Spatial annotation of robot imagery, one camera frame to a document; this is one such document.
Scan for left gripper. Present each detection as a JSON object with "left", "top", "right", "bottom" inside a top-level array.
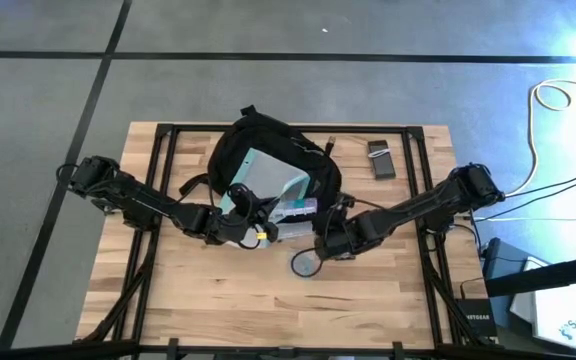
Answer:
[{"left": 202, "top": 183, "right": 279, "bottom": 249}]

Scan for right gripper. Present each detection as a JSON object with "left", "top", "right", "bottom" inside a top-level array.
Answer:
[{"left": 312, "top": 199, "right": 377, "bottom": 261}]

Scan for black phone with white cable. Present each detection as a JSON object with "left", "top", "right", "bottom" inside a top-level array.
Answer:
[{"left": 367, "top": 139, "right": 398, "bottom": 180}]

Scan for black backpack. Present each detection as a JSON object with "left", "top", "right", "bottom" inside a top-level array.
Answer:
[{"left": 177, "top": 104, "right": 343, "bottom": 236}]

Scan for white printed box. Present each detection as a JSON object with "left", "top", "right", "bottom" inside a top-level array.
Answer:
[{"left": 272, "top": 197, "right": 319, "bottom": 224}]

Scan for grey blue box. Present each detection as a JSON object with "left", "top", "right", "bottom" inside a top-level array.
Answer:
[{"left": 481, "top": 237, "right": 544, "bottom": 301}]

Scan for black metal bar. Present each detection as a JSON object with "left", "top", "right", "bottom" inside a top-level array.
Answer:
[{"left": 485, "top": 252, "right": 576, "bottom": 299}]

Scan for white box with blue logo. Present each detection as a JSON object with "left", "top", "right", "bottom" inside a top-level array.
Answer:
[{"left": 510, "top": 256, "right": 576, "bottom": 357}]

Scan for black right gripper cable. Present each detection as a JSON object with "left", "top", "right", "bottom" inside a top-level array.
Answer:
[{"left": 289, "top": 246, "right": 325, "bottom": 279}]

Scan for black metal table frame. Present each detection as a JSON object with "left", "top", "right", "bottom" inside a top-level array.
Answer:
[{"left": 0, "top": 122, "right": 576, "bottom": 360}]

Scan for black Netgear network switch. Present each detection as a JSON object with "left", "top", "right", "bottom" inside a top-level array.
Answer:
[{"left": 455, "top": 298, "right": 498, "bottom": 339}]

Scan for thin white floor cable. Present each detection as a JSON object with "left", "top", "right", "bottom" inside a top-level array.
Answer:
[{"left": 472, "top": 214, "right": 576, "bottom": 223}]

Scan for thick white floor cable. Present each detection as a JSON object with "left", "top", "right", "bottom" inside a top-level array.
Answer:
[{"left": 526, "top": 78, "right": 576, "bottom": 197}]

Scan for black floor cable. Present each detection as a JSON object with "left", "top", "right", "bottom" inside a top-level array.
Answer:
[
  {"left": 475, "top": 174, "right": 576, "bottom": 221},
  {"left": 502, "top": 168, "right": 576, "bottom": 201}
]

